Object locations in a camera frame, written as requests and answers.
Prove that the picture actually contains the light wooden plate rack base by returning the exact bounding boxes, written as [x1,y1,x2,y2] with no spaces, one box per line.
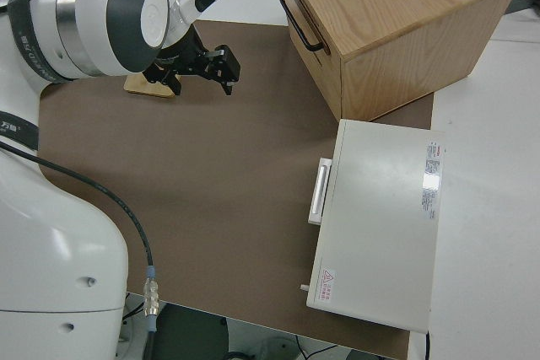
[123,73,183,100]

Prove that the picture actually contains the printed text label sticker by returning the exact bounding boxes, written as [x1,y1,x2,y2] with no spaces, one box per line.
[418,140,446,222]

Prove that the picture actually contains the wooden drawer box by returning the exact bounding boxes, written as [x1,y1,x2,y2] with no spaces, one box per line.
[273,0,523,123]

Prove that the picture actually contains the white oven door handle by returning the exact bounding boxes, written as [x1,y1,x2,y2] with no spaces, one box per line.
[307,158,334,226]

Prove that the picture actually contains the silver cable connector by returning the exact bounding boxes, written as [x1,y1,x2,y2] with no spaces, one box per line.
[142,266,161,332]

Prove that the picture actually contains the red triangle warning sticker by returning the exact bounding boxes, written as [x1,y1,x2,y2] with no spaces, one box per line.
[318,267,338,302]

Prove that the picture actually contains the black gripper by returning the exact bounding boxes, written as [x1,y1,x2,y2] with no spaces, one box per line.
[142,25,242,98]

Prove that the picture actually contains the black metal drawer handle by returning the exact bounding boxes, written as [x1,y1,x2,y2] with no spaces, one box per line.
[278,0,327,53]

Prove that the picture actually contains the brown table mat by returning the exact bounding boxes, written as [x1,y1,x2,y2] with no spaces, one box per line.
[36,19,436,360]

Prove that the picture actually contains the white microwave oven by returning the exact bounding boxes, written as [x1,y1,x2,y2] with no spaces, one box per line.
[305,118,448,333]

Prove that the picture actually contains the gray floor stand base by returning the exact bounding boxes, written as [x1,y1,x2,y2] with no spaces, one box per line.
[251,334,305,360]

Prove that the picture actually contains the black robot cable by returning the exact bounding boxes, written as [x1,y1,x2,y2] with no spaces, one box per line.
[0,140,160,360]

